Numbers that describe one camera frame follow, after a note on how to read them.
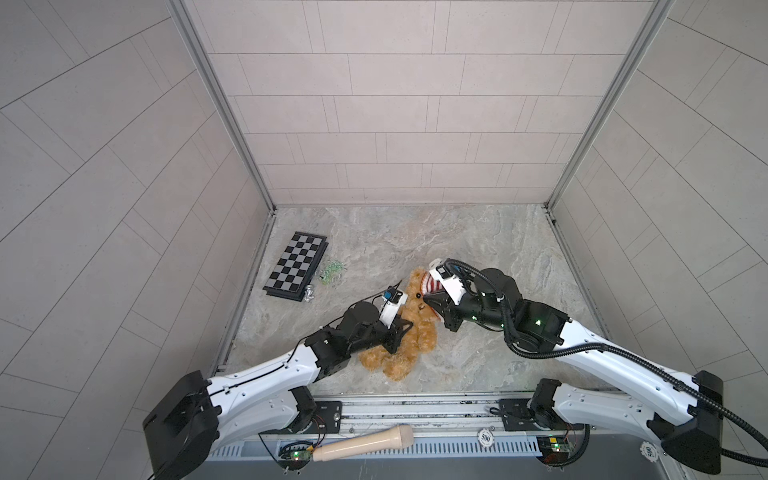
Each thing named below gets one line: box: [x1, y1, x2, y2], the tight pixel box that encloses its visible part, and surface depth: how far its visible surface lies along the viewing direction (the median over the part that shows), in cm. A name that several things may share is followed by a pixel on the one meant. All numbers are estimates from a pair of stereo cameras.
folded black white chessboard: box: [262, 231, 329, 302], surface depth 96 cm
